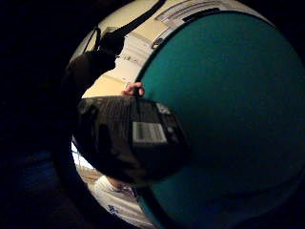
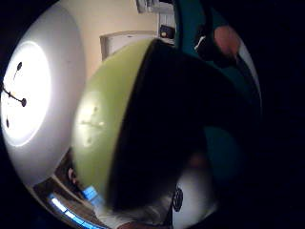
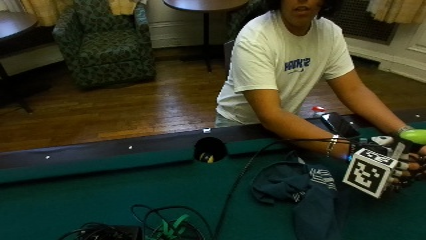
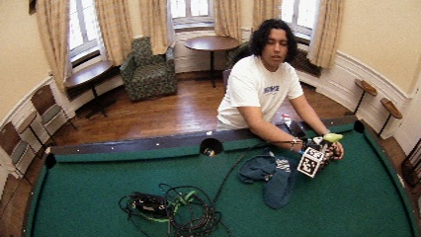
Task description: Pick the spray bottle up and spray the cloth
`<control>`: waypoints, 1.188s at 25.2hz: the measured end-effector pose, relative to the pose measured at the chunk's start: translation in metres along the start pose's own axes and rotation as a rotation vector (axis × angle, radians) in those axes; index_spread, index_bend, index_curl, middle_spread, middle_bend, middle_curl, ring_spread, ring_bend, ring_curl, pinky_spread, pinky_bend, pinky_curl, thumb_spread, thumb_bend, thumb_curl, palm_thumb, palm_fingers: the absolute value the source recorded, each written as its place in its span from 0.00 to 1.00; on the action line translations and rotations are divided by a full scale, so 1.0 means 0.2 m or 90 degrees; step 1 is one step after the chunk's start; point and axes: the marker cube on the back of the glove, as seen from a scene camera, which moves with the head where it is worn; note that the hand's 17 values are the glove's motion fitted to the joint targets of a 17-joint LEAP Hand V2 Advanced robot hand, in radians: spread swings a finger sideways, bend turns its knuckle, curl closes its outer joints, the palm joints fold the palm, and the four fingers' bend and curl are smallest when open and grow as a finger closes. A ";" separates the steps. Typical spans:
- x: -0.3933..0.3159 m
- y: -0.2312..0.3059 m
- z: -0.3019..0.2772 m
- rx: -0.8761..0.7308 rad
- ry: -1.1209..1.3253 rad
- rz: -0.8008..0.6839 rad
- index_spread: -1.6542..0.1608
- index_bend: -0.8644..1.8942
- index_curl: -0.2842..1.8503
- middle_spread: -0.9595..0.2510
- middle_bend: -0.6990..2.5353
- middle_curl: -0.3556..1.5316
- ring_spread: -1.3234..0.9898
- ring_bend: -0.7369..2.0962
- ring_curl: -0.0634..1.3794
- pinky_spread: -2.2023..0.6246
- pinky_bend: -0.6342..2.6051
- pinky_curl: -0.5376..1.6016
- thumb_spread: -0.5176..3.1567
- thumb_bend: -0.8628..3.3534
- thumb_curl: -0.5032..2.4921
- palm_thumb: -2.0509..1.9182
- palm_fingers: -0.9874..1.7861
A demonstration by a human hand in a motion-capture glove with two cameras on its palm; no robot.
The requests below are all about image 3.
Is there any silver bracelet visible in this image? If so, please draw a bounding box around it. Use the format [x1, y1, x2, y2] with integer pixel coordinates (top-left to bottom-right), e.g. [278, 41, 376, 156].
[324, 134, 340, 158]

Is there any tangle of black cables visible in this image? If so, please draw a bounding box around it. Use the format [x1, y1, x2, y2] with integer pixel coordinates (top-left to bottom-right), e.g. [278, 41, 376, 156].
[130, 203, 215, 240]

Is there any green strap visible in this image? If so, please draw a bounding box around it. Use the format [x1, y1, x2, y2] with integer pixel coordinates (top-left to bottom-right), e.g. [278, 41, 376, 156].
[147, 213, 191, 240]

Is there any white cube with black markers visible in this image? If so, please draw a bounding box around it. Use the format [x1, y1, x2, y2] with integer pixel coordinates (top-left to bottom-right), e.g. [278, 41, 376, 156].
[341, 148, 399, 199]

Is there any small red and white object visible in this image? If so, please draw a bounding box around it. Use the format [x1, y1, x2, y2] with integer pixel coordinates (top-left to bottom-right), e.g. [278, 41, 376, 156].
[310, 105, 328, 118]

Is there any yellow curtain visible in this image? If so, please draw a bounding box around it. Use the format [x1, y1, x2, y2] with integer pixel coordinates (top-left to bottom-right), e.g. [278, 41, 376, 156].
[364, 0, 426, 25]
[18, 0, 74, 27]
[107, 0, 142, 16]

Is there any green patterned armchair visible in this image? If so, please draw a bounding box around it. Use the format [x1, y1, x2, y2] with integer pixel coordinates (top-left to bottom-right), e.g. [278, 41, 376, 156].
[51, 0, 156, 89]
[226, 0, 272, 41]

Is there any round dark pedestal table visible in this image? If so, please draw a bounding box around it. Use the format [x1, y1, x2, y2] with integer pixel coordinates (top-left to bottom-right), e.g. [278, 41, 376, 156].
[160, 0, 250, 73]

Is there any grey wristband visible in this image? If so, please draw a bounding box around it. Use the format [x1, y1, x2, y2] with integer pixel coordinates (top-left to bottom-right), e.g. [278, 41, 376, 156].
[393, 124, 415, 136]

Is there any dark blue cloth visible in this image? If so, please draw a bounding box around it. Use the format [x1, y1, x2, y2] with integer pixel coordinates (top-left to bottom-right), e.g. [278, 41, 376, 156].
[250, 159, 343, 240]

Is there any dark radiator grille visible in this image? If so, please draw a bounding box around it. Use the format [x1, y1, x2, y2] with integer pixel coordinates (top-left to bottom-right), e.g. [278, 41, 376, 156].
[329, 0, 399, 45]

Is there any dark chair back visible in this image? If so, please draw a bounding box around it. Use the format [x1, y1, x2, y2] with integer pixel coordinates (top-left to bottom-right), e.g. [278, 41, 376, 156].
[222, 39, 236, 76]

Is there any long black cable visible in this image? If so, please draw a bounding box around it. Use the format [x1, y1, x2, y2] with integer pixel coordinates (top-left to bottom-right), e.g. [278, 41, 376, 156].
[211, 137, 356, 240]

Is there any striped blue and white cloth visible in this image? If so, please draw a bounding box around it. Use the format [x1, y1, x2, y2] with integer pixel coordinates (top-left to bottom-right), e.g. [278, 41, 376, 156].
[291, 166, 337, 203]

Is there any small white device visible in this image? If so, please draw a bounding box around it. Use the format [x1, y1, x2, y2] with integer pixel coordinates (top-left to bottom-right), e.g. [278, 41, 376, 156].
[369, 134, 396, 148]

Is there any person in white t-shirt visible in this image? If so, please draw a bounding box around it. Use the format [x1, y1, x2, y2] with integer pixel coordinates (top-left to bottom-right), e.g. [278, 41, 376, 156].
[214, 0, 426, 179]

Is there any black box device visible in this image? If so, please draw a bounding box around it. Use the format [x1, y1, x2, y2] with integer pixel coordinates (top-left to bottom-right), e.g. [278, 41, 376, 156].
[57, 222, 143, 240]

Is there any dark wooden table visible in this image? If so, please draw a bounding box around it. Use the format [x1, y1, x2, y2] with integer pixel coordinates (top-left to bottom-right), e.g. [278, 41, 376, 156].
[0, 11, 57, 114]

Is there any bright green round object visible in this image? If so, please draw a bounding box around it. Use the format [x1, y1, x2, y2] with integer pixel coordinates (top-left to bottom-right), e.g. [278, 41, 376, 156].
[397, 128, 426, 146]

